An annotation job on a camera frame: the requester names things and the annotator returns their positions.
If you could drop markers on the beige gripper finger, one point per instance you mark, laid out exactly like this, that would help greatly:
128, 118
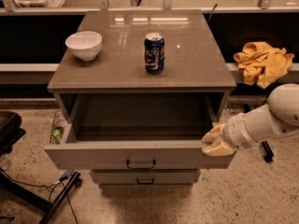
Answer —
218, 147
214, 134

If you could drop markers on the black chair base left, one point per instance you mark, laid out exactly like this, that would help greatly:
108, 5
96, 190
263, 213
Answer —
10, 133

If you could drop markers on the white ceramic bowl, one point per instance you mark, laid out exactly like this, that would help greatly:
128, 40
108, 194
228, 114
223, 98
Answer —
84, 45

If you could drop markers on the grey drawer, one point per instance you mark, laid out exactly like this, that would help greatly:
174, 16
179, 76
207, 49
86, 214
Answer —
137, 131
145, 177

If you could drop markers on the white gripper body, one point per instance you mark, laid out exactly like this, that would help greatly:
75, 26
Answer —
235, 131

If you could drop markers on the blue soda can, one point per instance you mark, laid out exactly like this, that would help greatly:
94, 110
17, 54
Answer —
154, 53

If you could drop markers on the yellow crumpled cloth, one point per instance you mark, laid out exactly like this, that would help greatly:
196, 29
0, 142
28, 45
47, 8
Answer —
262, 64

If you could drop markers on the green item in basket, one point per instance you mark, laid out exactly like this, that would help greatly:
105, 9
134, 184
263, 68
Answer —
57, 134

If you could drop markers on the grey top drawer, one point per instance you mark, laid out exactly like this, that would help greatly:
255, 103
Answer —
137, 131

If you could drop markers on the wire mesh basket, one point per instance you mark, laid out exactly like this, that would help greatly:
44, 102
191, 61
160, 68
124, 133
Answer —
58, 121

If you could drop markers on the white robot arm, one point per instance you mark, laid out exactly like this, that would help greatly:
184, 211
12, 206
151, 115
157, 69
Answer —
278, 118

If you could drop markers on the grey bottom drawer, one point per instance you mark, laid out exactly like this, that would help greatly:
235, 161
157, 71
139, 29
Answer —
145, 177

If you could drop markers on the blue tape piece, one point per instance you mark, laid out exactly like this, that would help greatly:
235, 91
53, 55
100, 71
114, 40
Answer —
66, 175

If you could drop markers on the grey drawer cabinet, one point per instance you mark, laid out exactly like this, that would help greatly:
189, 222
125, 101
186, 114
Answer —
192, 60

